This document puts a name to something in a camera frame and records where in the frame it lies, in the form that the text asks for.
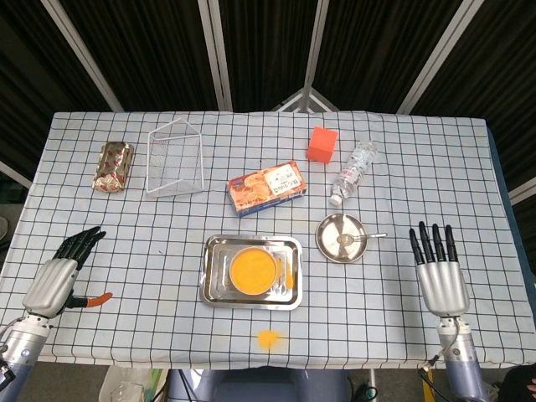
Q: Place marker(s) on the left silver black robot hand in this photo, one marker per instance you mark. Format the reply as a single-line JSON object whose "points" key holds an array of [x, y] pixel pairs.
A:
{"points": [[48, 287]]}

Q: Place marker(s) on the round steel plate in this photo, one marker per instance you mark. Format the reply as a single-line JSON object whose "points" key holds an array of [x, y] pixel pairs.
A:
{"points": [[335, 226]]}

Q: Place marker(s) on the metal spoon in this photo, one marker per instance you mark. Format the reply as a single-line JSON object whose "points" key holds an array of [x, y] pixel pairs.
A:
{"points": [[345, 240]]}

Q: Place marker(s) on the white grid-patterned tablecloth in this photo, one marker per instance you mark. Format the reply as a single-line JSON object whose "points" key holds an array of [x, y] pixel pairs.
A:
{"points": [[419, 188]]}

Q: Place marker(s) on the clear plastic bag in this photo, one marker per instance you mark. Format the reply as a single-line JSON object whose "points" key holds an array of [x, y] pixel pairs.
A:
{"points": [[125, 385]]}

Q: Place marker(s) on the blue grey robot torso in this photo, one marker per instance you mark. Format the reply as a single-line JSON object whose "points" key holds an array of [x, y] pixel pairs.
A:
{"points": [[272, 385]]}

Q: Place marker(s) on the gold red snack packet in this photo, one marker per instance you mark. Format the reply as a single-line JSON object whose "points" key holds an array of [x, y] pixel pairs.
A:
{"points": [[113, 167]]}

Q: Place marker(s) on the white screen foot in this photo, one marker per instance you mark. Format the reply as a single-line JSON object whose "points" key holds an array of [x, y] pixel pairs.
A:
{"points": [[305, 100]]}

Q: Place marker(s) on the rectangular steel tray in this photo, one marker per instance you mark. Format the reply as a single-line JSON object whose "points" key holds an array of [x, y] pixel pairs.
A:
{"points": [[218, 259]]}

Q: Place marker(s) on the black folding screen white frame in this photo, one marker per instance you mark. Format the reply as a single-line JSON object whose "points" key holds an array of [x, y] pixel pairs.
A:
{"points": [[268, 42]]}

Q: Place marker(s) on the beige bowl of yellow powder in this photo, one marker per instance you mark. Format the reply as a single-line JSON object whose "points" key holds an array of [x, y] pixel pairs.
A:
{"points": [[253, 270]]}

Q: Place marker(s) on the orange cube block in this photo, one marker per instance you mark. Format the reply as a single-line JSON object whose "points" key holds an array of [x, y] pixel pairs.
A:
{"points": [[320, 146]]}

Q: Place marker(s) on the orange blue biscuit box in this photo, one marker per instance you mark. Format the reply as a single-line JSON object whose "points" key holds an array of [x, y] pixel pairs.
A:
{"points": [[259, 188]]}

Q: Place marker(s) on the small yellow powder heap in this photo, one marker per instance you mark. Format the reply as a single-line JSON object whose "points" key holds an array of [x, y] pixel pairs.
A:
{"points": [[268, 338]]}

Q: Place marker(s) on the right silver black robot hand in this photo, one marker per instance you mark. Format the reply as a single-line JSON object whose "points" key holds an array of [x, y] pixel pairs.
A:
{"points": [[444, 289]]}

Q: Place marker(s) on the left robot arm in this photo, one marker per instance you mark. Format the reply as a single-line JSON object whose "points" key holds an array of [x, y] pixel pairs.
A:
{"points": [[21, 347]]}

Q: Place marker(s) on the clear plastic water bottle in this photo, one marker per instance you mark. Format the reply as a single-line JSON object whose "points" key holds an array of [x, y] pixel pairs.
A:
{"points": [[352, 176]]}

